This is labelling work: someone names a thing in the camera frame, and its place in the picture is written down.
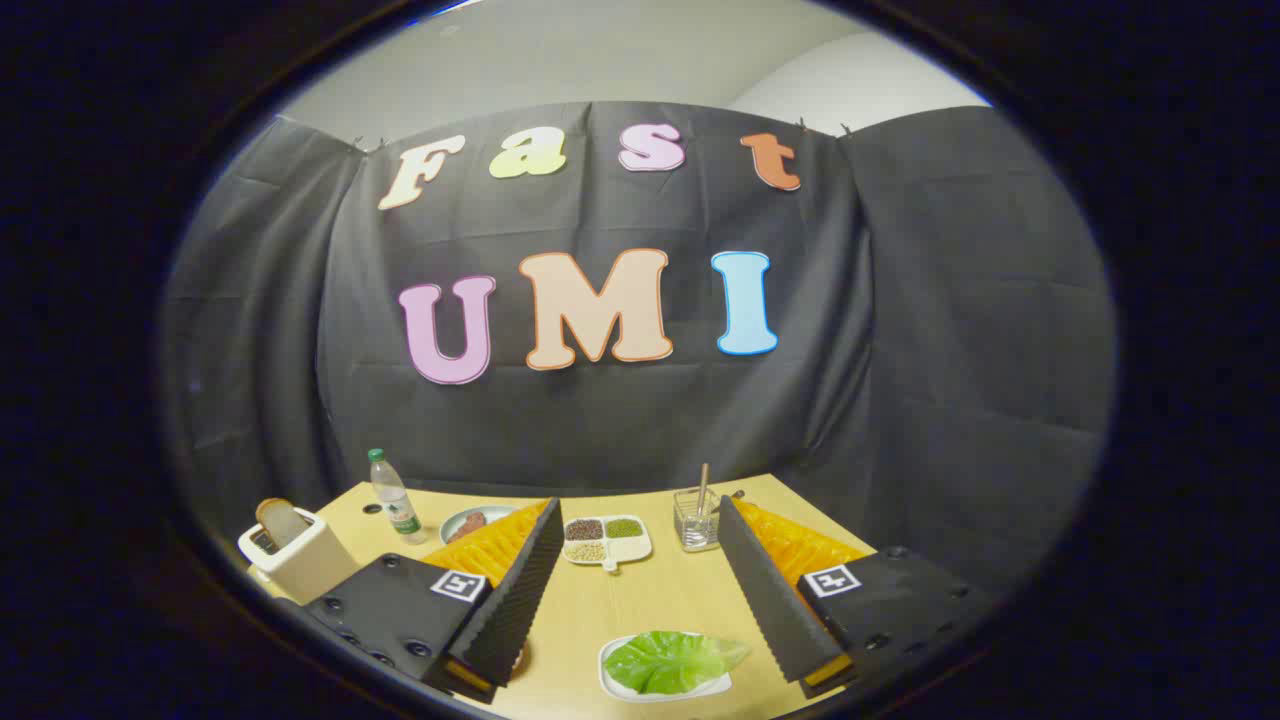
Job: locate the heap of red beans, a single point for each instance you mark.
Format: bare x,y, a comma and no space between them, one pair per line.
583,529

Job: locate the brown meat piece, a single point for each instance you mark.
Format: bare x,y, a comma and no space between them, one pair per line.
468,525

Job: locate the white plate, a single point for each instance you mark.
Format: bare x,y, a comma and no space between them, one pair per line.
612,680

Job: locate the clear glass utensil holder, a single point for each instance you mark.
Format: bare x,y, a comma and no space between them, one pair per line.
695,532

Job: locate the cream toaster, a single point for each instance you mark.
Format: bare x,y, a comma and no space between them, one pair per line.
310,565

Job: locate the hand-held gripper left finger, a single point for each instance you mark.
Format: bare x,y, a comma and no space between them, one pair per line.
515,600

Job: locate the heap of pale soybeans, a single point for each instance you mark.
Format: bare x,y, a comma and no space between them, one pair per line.
585,551

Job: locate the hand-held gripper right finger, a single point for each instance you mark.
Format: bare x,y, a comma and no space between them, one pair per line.
770,600

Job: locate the toasted bread slice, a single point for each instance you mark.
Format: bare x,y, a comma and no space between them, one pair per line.
280,522

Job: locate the black backdrop cloth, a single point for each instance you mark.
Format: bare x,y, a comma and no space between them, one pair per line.
900,350

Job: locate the heap of green beans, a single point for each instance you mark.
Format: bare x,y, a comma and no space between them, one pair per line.
623,527

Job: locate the pale blue plate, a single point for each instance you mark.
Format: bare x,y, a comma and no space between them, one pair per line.
500,513

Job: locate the green lettuce leaf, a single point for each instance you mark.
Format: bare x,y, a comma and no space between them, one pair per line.
670,660

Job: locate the wooden stick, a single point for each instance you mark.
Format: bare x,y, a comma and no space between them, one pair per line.
704,490

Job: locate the clear water bottle green cap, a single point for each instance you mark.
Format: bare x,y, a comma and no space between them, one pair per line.
395,500

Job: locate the white divided dish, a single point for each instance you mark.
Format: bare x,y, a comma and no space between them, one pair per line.
632,549

